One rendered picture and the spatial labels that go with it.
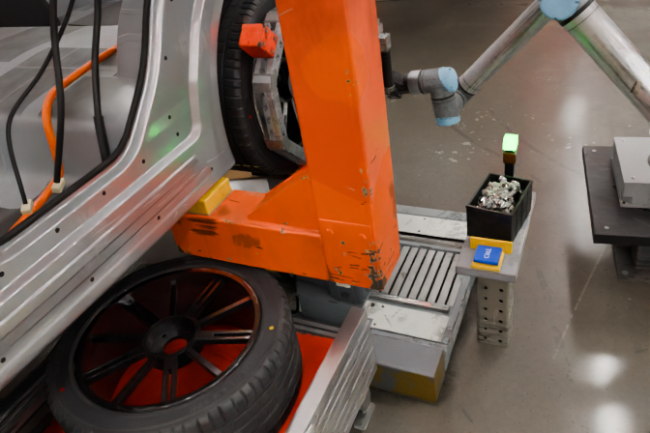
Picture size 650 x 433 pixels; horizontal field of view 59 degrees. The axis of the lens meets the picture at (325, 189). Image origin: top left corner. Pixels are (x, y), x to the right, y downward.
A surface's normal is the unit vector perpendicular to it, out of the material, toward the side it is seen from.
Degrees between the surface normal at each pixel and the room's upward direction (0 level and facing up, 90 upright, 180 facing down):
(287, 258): 90
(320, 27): 90
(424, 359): 0
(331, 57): 90
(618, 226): 0
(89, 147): 81
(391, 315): 0
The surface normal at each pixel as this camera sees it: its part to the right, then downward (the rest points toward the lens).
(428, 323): -0.14, -0.83
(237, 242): -0.40, 0.55
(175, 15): 0.90, 0.11
